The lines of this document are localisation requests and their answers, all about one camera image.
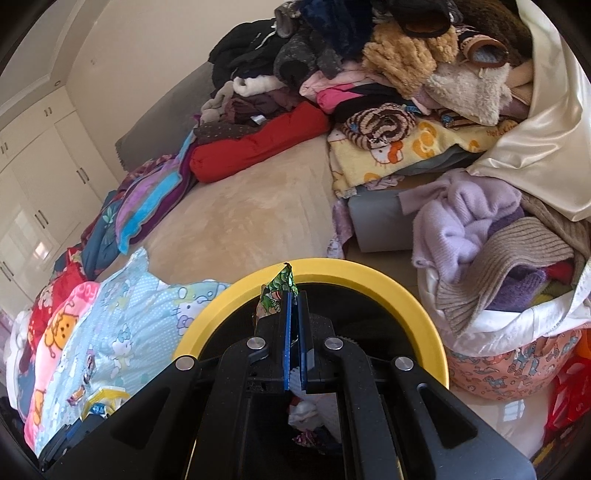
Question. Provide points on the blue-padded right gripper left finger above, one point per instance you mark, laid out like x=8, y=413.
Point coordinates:
x=221, y=418

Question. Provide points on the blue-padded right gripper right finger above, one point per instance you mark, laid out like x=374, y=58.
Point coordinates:
x=397, y=421

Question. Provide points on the green black snack wrapper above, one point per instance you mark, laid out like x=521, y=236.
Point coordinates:
x=272, y=294

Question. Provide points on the yellow white snack bag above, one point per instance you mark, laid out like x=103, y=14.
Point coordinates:
x=104, y=402

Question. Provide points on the crumpled white tissue trash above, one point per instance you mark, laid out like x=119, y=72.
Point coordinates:
x=312, y=413

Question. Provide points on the yellow rimmed black trash bin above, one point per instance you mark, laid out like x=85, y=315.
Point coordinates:
x=315, y=454

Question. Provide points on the purple white candy wrapper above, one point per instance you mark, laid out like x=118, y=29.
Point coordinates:
x=89, y=367

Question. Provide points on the pink patterned laundry basket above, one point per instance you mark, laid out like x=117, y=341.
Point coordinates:
x=517, y=374

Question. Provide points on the pink cartoon bear blanket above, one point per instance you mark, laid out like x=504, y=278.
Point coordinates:
x=49, y=350

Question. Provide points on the light blue Hello Kitty quilt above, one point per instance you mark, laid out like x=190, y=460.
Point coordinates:
x=133, y=327

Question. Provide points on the beige ribbed knit sweater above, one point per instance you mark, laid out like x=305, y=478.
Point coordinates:
x=526, y=242

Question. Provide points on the red floral blanket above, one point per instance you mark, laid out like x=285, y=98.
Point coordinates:
x=70, y=274

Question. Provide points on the dark blue leaf blanket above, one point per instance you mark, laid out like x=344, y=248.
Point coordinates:
x=97, y=247

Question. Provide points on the grey folded cushion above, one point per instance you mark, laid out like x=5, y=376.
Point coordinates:
x=379, y=222

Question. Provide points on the lilac fluffy sweater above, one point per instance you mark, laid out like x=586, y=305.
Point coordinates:
x=452, y=217

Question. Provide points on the beige plush bed cover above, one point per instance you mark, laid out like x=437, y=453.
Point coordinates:
x=274, y=212

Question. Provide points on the purple blue striped blanket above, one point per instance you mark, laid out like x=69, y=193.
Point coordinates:
x=152, y=196

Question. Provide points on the white built-in wardrobe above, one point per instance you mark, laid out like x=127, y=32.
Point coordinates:
x=53, y=181

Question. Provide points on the yellow cartoon blanket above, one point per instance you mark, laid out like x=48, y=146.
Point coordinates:
x=352, y=166

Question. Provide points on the red folded garment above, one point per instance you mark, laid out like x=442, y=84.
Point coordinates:
x=221, y=159

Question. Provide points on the brown striped knit garment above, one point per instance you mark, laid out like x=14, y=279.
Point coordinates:
x=379, y=126

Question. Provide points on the grey padded headboard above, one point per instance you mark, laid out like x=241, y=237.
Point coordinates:
x=164, y=127

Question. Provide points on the cream satin cloth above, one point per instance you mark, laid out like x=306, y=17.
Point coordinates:
x=548, y=154

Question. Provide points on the brown plush dog toy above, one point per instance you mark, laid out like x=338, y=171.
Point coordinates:
x=469, y=62

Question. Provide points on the black clothes pile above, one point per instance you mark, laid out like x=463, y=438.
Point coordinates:
x=248, y=50

